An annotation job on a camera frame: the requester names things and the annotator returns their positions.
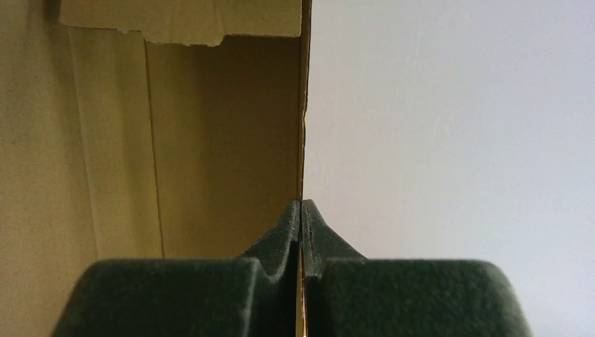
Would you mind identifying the brown cardboard box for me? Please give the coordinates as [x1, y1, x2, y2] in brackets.
[1, 1, 312, 336]

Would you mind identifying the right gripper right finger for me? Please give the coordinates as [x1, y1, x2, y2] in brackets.
[301, 200, 532, 336]

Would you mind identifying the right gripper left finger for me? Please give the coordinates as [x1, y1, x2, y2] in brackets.
[53, 201, 300, 336]

